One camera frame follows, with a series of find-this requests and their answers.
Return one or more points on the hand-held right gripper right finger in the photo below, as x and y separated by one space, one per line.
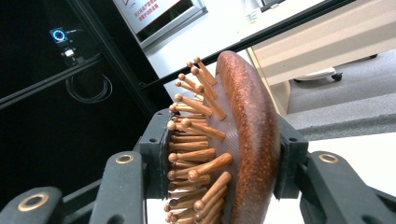
330 186

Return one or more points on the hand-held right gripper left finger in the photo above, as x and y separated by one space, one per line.
124 186

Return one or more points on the wooden paddle hairbrush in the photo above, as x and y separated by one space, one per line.
252 130

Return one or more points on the office chair base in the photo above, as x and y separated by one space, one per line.
320 74

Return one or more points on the light wooden desk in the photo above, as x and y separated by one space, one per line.
327 40

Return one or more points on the white sign board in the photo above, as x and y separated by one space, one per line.
155 18

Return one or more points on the white cabinet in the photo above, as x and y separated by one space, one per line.
214 28

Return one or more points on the black metal frame strut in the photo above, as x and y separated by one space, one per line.
115 59

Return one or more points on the black metal frame rail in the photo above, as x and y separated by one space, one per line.
46 82

